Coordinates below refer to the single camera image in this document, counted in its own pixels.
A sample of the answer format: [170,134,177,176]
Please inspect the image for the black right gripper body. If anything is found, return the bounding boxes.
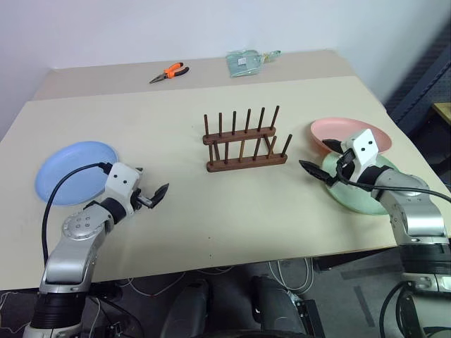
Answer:
[330,150,356,185]

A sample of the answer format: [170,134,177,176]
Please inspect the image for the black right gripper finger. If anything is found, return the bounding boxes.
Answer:
[321,139,345,156]
[298,159,336,187]

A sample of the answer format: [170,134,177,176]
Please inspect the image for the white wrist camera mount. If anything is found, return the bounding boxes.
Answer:
[339,128,381,184]
[104,162,144,220]

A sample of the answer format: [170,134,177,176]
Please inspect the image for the white cable under table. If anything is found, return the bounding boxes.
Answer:
[267,258,316,295]

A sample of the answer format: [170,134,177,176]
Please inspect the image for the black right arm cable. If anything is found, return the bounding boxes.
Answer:
[335,149,451,204]

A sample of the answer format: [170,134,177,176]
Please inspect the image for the thick black waist cable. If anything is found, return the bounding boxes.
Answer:
[378,281,419,338]

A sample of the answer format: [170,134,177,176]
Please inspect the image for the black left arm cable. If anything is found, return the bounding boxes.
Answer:
[41,161,112,265]

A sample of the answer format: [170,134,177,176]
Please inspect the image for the dark ribbed chair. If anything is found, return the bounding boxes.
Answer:
[383,23,451,177]

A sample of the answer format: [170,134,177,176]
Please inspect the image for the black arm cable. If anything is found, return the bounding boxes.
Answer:
[335,149,451,204]
[41,161,112,265]

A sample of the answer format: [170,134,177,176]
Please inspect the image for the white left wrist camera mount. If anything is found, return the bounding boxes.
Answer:
[104,162,144,220]

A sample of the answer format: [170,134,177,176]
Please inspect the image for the black metal bracket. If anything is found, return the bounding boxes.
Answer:
[294,298,326,338]

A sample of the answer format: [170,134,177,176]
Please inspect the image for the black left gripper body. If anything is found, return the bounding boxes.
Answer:
[130,189,154,213]

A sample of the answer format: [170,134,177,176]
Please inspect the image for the green plate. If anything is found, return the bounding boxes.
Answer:
[322,151,401,216]

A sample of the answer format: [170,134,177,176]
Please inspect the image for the red plate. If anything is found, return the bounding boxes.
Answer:
[309,118,393,156]

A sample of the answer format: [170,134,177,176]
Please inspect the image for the wooden dish rack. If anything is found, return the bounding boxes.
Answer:
[202,105,295,174]

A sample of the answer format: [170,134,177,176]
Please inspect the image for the light wooden board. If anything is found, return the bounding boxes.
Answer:
[432,101,451,125]

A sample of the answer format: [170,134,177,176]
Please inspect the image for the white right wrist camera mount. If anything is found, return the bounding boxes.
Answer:
[339,128,381,184]

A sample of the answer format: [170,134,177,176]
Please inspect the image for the dark rounded shape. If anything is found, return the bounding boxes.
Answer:
[249,275,304,338]
[159,280,211,338]

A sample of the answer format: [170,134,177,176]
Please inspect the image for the blue plate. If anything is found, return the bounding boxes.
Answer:
[34,140,119,207]

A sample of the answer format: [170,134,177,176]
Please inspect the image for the orange handled pliers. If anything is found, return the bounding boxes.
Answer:
[148,62,191,85]

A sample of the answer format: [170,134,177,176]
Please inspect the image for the pale green plastic bag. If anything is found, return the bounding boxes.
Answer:
[225,49,283,79]

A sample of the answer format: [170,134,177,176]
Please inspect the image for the black table frame bar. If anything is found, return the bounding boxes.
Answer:
[312,250,404,273]

